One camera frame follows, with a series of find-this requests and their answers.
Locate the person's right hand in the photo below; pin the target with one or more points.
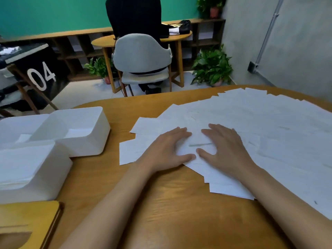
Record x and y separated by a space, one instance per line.
229 152

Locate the person's left hand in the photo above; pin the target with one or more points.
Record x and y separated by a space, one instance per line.
162 152

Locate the person's left thumb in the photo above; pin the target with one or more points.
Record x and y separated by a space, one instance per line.
187 158

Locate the person's right thumb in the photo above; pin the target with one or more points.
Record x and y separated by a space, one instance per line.
205 154

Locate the pile of white paper sheets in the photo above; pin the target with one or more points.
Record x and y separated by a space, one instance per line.
280 142

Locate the person's right forearm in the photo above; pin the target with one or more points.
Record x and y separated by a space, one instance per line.
282 204

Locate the person's left forearm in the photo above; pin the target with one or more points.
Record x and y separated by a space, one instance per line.
114 207

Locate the large leafy potted plant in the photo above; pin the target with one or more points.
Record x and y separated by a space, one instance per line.
212 66

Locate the black pole clamp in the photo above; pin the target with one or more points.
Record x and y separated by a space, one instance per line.
252 67

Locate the empty white plastic box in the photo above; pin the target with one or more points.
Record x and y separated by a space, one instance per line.
80 132

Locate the grey upholstered chair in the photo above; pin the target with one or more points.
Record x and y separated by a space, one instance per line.
141 53

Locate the white folded item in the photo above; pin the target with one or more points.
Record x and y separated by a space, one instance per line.
174 31

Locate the small leafy potted plant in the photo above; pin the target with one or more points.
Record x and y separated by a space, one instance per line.
98 67

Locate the black bag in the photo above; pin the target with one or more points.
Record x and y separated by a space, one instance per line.
185 26

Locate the metal backdrop stand pole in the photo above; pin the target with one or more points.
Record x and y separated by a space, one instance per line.
269 28

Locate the round wooden side table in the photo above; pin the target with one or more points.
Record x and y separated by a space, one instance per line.
102 41

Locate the potted plant in pink pot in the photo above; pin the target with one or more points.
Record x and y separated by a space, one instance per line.
211 6

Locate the white plastic box with paper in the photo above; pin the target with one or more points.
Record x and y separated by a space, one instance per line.
39 184

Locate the long wooden shelf unit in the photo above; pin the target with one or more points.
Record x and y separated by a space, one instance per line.
77 44

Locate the wooden easel stand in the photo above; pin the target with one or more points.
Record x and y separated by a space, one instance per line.
28 94

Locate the stack of white paper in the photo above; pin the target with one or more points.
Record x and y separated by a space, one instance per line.
15 165

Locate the black numbered sign board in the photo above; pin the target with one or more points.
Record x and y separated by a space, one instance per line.
39 69

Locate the yellow wooden tissue box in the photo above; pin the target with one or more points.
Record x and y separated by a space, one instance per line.
26 220

